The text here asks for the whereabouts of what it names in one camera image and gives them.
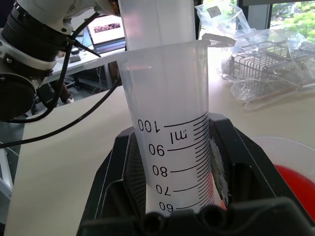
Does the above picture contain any translucent syringe plunger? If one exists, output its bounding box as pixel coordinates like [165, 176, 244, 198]
[117, 0, 196, 53]

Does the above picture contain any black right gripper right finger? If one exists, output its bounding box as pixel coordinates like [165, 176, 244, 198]
[208, 113, 284, 209]

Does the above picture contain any clear cup with red liquid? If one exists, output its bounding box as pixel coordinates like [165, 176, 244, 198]
[221, 136, 315, 225]

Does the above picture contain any metal wire rack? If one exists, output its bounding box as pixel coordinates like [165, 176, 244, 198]
[230, 40, 315, 99]

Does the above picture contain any translucent graduated syringe barrel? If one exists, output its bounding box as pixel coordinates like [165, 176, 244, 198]
[83, 33, 236, 215]

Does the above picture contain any white robot arm with cables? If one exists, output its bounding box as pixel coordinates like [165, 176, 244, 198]
[0, 12, 123, 149]

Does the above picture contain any small clear plastic bag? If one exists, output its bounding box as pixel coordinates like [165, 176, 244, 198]
[194, 1, 250, 37]

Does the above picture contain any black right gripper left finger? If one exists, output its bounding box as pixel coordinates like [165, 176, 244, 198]
[83, 127, 148, 223]

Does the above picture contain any open laptop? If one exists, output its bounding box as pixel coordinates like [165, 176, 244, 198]
[83, 16, 127, 54]

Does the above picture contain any white background desk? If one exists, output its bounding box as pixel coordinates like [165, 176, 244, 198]
[50, 50, 124, 86]

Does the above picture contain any wire rack in plastic bag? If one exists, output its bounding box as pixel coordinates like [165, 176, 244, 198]
[220, 27, 315, 112]

